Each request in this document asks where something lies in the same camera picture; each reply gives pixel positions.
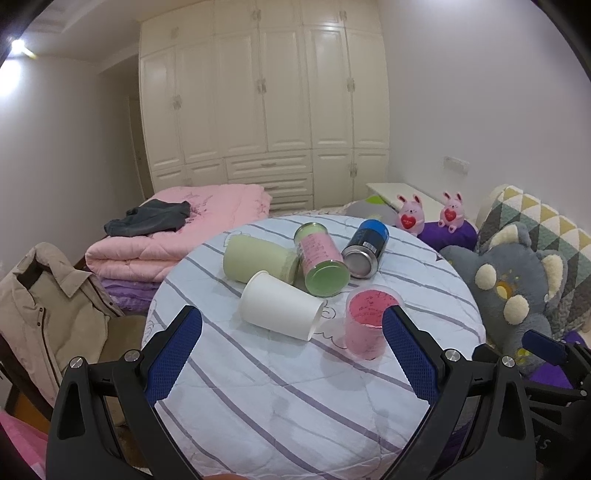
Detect cream wardrobe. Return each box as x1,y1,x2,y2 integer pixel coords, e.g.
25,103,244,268
139,0,391,211

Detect grey bear plush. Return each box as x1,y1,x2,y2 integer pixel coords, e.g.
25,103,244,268
438,222,571,376

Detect striped white tablecloth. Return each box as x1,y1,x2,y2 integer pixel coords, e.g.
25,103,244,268
142,215,485,480

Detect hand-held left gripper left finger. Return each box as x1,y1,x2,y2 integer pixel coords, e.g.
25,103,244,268
46,305,204,480

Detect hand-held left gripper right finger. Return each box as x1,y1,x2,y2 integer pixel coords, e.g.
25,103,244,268
382,305,539,480

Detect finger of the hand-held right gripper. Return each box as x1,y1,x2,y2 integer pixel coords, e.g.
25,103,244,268
522,330,591,403

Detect triangle patterned cushion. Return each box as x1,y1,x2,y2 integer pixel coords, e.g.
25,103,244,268
475,185,591,334

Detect grey garment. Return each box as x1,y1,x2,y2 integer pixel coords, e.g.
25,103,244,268
104,199,192,238

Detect grey pillow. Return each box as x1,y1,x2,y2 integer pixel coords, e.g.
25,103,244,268
344,196,408,230

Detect green can with pink label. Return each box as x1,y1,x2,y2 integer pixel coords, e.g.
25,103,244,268
294,222,351,297

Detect beige jacket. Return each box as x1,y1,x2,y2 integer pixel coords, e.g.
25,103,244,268
0,242,126,408

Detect white paper cup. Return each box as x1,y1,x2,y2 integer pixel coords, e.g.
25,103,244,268
240,270,329,342

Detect purple folded blanket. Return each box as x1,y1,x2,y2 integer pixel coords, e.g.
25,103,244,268
99,276,163,317

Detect purple cloth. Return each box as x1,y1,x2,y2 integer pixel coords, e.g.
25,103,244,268
526,330,588,389

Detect blue metal can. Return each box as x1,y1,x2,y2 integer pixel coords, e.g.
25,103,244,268
342,219,390,279

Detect pink bunny plush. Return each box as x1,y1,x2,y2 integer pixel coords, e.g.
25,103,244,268
396,194,426,237
437,191,465,233

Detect pink cloth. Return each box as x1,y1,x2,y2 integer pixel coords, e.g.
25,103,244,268
0,410,51,480

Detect pink quilt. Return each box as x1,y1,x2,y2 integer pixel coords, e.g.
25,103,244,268
85,184,273,283

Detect pink plastic cup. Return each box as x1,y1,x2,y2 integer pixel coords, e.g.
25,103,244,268
345,285,406,361

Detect light green cup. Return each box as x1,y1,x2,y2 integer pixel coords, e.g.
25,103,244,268
223,235,301,286

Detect purple pillow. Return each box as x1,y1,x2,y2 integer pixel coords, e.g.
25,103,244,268
418,220,479,253

